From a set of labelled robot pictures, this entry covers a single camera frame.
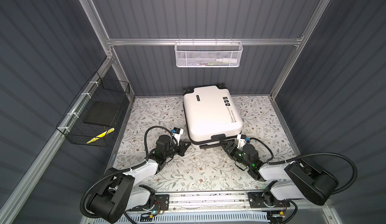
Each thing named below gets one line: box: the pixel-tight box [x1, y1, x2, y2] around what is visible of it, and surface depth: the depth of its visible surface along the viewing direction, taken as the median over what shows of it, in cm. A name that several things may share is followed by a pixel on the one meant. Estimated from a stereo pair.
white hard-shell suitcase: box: [182, 83, 244, 150], surface depth 86 cm
